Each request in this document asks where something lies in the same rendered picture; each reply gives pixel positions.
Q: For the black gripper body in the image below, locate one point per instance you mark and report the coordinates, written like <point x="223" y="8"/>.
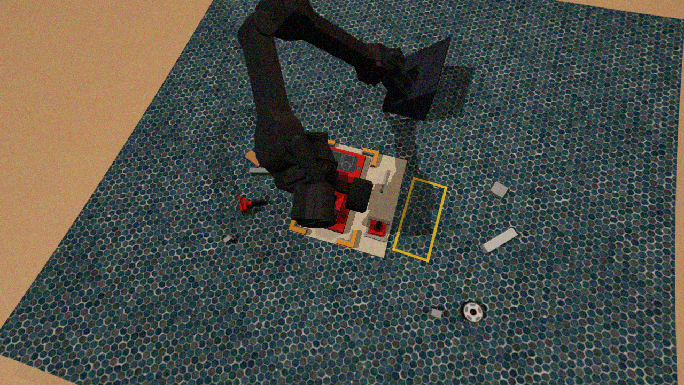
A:
<point x="358" y="191"/>

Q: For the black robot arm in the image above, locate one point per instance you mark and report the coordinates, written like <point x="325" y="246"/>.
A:
<point x="280" y="139"/>

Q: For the beige rectangular block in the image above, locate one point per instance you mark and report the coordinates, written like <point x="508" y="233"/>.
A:
<point x="498" y="240"/>

